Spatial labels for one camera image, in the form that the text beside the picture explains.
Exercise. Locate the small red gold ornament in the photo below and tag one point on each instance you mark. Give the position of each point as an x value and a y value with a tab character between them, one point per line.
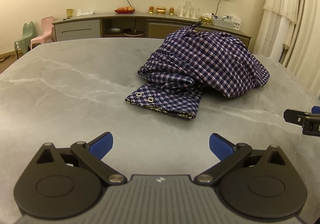
151	10
171	11

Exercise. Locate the round gold pot ornament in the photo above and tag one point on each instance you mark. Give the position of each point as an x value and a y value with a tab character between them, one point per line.
161	10

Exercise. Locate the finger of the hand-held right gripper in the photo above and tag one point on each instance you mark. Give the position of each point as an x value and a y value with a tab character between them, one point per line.
316	109
292	115

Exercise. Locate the cream curtain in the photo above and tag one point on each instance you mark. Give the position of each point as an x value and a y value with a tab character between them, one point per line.
308	26

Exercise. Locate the lace-covered standing air conditioner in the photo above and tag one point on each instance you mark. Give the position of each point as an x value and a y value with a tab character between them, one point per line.
280	14

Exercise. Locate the green plastic child chair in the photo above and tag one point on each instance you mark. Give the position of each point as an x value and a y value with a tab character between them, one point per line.
25	36

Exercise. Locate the red plate of fruit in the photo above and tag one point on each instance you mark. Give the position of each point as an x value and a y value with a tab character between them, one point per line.
125	10

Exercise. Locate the cluster of clear glasses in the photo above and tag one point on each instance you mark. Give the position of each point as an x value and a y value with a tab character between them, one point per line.
187	10

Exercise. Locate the long grey media cabinet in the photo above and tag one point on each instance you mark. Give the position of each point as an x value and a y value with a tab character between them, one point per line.
75	30

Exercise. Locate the yellow glass cup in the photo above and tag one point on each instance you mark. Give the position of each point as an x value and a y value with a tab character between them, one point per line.
69	13

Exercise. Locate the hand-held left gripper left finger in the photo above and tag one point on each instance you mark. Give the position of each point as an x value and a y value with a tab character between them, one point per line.
102	145

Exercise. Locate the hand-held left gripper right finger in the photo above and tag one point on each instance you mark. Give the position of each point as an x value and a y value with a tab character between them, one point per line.
220	145

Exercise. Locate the gold ingot ornament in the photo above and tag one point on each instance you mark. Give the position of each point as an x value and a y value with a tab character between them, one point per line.
206	20

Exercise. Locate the pink plastic child chair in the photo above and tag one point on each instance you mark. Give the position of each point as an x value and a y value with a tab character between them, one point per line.
45	28

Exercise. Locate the blue plaid shirt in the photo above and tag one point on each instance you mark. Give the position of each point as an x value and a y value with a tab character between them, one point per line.
212	64

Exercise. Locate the white organizer box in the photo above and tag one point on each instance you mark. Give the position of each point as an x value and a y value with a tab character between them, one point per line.
225	22

